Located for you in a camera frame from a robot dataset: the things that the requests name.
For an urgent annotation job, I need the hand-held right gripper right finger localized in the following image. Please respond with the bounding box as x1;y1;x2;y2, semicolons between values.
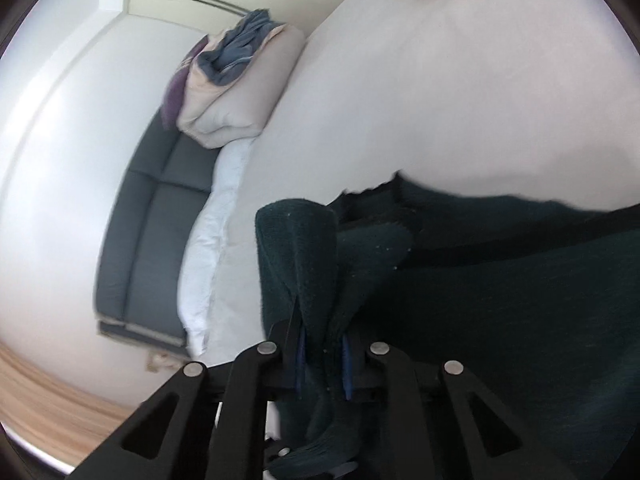
341;332;586;480

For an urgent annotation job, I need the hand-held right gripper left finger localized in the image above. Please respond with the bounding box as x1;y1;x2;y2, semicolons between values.
72;309;307;480

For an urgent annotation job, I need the dark green knit sweater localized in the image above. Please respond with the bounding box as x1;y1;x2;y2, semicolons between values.
255;170;640;480

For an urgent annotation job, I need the dark grey sofa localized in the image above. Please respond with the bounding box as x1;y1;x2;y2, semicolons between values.
95;107;221;358

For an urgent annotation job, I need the beige folded duvet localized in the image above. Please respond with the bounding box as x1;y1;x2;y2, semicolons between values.
177;22;306;149

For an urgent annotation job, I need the white bed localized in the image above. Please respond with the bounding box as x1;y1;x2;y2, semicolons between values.
177;0;640;361

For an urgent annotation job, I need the purple pillow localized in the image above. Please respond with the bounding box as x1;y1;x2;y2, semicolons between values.
161;35;210;131

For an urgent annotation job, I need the blue grey cloth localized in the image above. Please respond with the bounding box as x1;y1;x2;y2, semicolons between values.
194;8;288;87

